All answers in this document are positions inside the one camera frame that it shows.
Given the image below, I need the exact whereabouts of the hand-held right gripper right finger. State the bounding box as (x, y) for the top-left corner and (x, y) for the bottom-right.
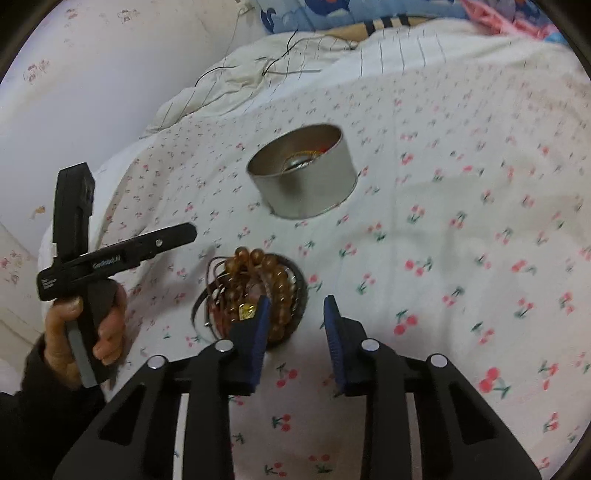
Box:
(322, 295), (542, 480)

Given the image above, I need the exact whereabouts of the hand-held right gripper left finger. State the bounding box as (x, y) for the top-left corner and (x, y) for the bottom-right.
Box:
(53, 295), (271, 480)

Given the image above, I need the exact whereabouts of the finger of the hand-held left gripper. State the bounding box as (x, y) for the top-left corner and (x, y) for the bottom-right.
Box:
(91, 222), (198, 263)

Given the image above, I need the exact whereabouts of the amber bead bracelet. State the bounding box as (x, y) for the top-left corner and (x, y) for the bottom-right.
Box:
(222, 246), (297, 343)

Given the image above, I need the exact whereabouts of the brown cord bracelet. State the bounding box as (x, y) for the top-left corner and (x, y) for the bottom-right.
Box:
(204, 255), (242, 334)

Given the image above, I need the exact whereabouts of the brown bead bracelets pile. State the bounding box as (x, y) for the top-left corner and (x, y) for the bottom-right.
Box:
(191, 256), (308, 346)

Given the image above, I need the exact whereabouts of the jewelry pile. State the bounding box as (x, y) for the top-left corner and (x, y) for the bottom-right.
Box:
(281, 144), (334, 174)

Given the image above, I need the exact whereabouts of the round metal tin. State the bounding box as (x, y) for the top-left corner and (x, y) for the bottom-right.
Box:
(246, 124), (359, 220)

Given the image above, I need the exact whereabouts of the person's left forearm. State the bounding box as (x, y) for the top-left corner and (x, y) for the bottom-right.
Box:
(0, 332), (108, 480)

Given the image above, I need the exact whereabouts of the person's left hand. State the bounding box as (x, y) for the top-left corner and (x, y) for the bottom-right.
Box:
(44, 282), (129, 388)

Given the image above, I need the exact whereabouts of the cherry print bed sheet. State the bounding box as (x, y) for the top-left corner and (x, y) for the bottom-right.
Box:
(39, 69), (591, 480)

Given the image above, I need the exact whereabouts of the blue whale print bumper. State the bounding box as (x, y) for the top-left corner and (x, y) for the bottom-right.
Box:
(257, 0), (468, 34)

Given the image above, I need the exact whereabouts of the white quilt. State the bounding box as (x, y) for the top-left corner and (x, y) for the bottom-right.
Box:
(139, 18), (591, 139)

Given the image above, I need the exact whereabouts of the striped pillow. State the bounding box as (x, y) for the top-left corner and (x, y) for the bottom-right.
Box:
(327, 14), (445, 43)

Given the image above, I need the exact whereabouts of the pink cloth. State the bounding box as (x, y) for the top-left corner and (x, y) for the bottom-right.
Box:
(462, 0), (570, 46)

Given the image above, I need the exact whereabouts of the thin black cable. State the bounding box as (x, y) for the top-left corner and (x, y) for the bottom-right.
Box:
(194, 28), (358, 89)

